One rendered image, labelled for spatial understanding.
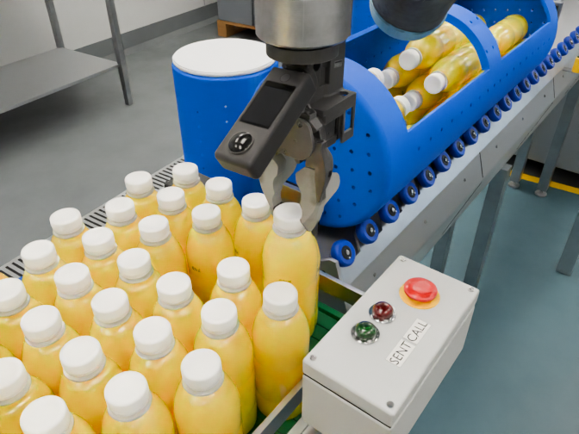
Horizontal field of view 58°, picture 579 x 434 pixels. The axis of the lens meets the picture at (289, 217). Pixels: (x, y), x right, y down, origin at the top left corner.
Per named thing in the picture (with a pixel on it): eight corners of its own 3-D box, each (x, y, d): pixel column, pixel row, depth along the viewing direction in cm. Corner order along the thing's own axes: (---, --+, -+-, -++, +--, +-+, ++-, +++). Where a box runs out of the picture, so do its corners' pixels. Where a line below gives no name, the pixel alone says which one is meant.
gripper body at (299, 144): (355, 142, 59) (364, 34, 52) (310, 174, 54) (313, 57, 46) (300, 124, 63) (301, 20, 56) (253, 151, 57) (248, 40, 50)
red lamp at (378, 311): (396, 313, 56) (397, 304, 55) (386, 325, 54) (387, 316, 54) (378, 303, 57) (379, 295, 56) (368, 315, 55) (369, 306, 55)
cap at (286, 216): (277, 210, 63) (277, 198, 62) (308, 213, 63) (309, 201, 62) (270, 230, 60) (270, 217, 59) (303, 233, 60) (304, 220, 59)
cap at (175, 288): (186, 306, 59) (184, 294, 58) (152, 302, 59) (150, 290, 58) (196, 282, 62) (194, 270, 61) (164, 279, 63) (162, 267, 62)
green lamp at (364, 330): (380, 332, 53) (381, 324, 53) (369, 345, 52) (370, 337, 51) (361, 322, 54) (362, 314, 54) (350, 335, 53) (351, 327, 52)
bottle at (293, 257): (270, 306, 76) (266, 201, 65) (318, 313, 75) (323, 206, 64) (258, 344, 70) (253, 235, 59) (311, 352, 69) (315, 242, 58)
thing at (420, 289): (441, 292, 58) (443, 284, 57) (426, 311, 56) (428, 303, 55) (412, 279, 60) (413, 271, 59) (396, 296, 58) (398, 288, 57)
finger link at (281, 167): (301, 199, 66) (314, 138, 60) (272, 221, 63) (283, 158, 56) (283, 188, 68) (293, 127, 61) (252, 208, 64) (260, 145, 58)
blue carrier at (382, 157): (550, 83, 140) (566, -34, 126) (391, 248, 84) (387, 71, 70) (448, 75, 157) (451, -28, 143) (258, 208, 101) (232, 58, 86)
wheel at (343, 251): (349, 233, 85) (340, 235, 87) (333, 247, 82) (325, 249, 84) (362, 257, 86) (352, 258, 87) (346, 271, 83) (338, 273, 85)
